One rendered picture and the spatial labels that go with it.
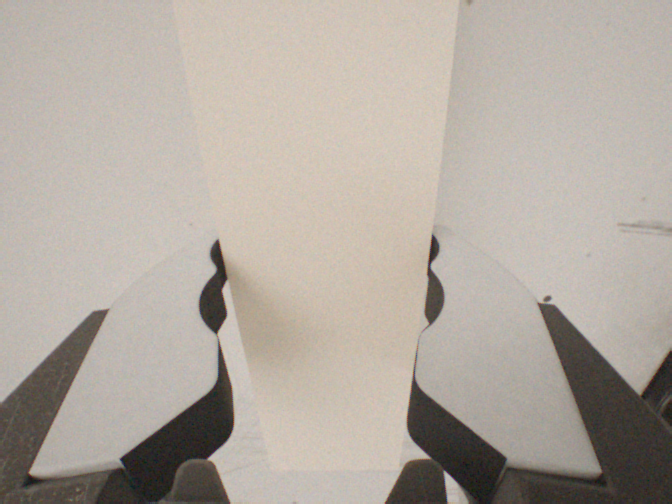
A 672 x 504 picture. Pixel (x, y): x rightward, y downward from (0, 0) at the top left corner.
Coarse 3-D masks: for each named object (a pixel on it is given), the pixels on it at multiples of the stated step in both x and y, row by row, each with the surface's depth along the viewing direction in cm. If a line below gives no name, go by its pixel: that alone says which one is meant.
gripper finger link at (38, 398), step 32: (96, 320) 7; (64, 352) 7; (32, 384) 6; (64, 384) 6; (0, 416) 5; (32, 416) 5; (0, 448) 5; (32, 448) 5; (0, 480) 5; (32, 480) 5; (64, 480) 5; (96, 480) 5; (128, 480) 5
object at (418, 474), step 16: (192, 464) 5; (208, 464) 5; (416, 464) 5; (432, 464) 5; (176, 480) 5; (192, 480) 5; (208, 480) 5; (400, 480) 4; (416, 480) 5; (432, 480) 4; (176, 496) 4; (192, 496) 4; (208, 496) 4; (224, 496) 4; (400, 496) 4; (416, 496) 4; (432, 496) 4
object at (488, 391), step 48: (432, 240) 11; (432, 288) 9; (480, 288) 8; (432, 336) 7; (480, 336) 7; (528, 336) 7; (432, 384) 6; (480, 384) 6; (528, 384) 6; (432, 432) 6; (480, 432) 5; (528, 432) 5; (576, 432) 5; (480, 480) 5
